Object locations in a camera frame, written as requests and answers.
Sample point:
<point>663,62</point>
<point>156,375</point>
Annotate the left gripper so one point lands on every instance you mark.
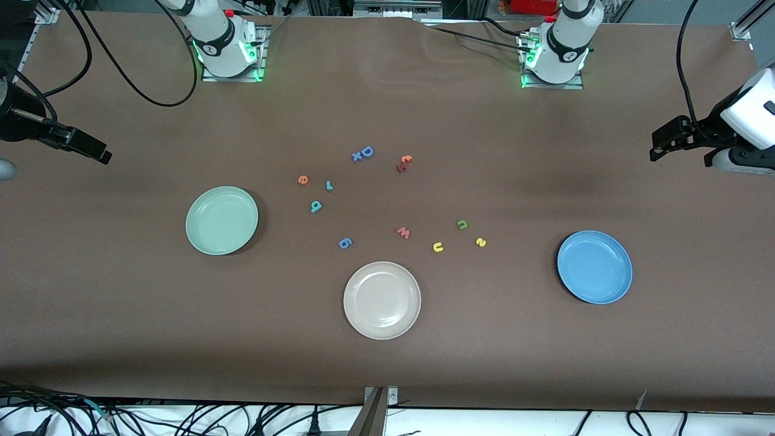
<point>706,129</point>

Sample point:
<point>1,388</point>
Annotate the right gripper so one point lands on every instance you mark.
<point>18,126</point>

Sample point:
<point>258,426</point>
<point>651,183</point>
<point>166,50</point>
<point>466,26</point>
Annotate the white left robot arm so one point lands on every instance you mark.
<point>575,24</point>

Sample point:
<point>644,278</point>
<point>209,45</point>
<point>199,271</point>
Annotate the aluminium extrusion bar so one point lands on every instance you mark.
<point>745,27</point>

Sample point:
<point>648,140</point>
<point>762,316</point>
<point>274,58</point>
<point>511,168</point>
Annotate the light green plate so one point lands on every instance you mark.
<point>221,220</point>

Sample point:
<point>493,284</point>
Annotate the blue plate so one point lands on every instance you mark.
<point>594,267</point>

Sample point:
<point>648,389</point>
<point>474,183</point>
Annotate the brown table cover sheet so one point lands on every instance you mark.
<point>121,303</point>

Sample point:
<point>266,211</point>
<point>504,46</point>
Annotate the red box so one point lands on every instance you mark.
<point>533,6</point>

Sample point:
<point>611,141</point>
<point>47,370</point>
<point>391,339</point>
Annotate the blue foam letter D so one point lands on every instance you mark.
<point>362,151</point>

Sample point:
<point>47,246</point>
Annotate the blue foam letter g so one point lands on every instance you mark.
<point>345,244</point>

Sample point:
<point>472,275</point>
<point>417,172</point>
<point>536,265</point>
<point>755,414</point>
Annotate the red foam letter w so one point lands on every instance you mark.
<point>404,233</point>

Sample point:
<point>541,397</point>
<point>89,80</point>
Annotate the beige plate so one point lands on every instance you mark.
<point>382,300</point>

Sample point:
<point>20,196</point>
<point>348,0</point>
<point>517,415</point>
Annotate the black power plug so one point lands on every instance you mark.
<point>313,427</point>

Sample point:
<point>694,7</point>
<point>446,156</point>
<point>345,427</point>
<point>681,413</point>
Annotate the silver table edge rail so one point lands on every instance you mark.
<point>27,51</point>

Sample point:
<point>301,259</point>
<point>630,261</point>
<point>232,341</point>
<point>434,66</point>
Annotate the aluminium corner bracket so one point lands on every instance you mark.
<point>47,15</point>

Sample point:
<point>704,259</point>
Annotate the grey metal frame rack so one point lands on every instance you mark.
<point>393,7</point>

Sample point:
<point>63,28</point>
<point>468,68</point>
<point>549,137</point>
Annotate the aluminium mount post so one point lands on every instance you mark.
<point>372,418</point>

